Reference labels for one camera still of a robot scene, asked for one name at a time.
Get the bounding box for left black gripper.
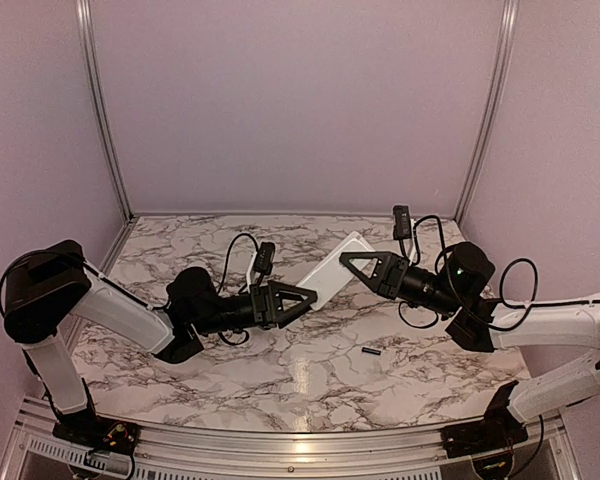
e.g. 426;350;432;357
192;279;318;335

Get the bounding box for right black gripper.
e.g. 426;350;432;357
342;250;464;317

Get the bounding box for white remote control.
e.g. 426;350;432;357
297;231;374;311

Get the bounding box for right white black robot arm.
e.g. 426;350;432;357
339;242;600;448

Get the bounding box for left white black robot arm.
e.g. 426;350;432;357
0;240;318;445

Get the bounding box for black battery right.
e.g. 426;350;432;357
361;347;382;356

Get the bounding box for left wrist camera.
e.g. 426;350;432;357
245;242;275;286

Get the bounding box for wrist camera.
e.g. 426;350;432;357
245;242;275;286
392;205;412;241

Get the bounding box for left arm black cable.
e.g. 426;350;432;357
214;232;264;346

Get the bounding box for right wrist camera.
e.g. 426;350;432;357
392;205;412;241

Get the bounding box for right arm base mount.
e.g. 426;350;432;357
441;419;529;458

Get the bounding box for front aluminium rail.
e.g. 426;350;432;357
0;394;581;480

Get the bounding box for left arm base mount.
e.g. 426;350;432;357
52;417;140;456

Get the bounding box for right aluminium frame post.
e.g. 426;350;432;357
453;0;520;226

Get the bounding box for aluminium frame post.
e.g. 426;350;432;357
453;0;520;226
75;0;134;223

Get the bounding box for left aluminium frame post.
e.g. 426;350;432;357
75;0;134;223

